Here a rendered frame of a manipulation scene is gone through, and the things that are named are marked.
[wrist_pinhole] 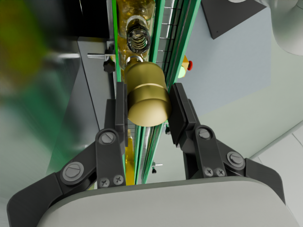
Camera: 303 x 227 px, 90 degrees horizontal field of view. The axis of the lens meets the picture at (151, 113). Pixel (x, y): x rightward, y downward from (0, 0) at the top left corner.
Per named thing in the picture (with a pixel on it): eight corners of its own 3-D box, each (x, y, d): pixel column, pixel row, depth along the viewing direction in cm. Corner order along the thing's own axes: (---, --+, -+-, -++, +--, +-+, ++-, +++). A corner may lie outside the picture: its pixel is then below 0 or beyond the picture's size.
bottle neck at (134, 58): (125, 55, 24) (126, 72, 21) (144, 55, 25) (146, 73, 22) (126, 70, 27) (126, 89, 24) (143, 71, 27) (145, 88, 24)
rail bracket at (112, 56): (90, 33, 41) (82, 60, 33) (116, 35, 42) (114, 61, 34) (93, 47, 44) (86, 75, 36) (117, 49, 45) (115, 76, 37)
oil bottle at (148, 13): (117, -29, 32) (114, 1, 19) (144, -25, 33) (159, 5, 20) (119, 3, 37) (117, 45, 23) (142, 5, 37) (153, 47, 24)
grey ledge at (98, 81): (82, 27, 48) (75, 43, 41) (111, 29, 49) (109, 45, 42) (109, 156, 120) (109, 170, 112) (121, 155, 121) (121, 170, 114)
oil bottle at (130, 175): (125, 161, 107) (126, 206, 89) (133, 160, 108) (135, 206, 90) (125, 164, 111) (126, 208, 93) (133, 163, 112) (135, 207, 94)
